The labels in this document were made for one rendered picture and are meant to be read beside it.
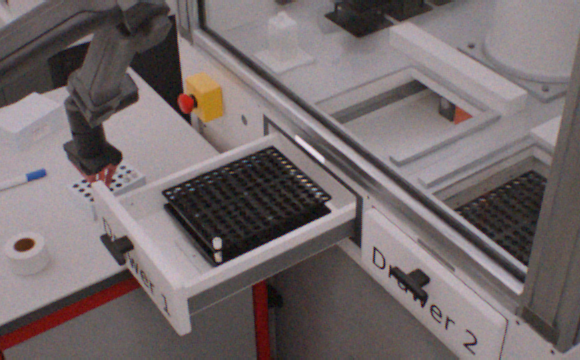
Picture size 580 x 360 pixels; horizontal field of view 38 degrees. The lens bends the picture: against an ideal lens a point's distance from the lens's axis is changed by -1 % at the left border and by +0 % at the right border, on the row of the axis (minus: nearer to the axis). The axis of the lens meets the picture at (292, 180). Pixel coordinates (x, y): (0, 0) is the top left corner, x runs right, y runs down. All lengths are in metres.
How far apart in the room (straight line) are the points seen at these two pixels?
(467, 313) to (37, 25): 0.68
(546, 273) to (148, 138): 0.97
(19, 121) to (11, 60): 0.85
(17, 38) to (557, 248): 0.66
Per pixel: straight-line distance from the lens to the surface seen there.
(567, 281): 1.06
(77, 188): 1.61
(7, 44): 0.97
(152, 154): 1.73
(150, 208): 1.45
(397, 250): 1.27
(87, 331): 1.57
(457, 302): 1.21
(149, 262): 1.26
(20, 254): 1.50
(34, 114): 1.82
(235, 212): 1.35
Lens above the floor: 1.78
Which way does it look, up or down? 39 degrees down
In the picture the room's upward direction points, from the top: 1 degrees counter-clockwise
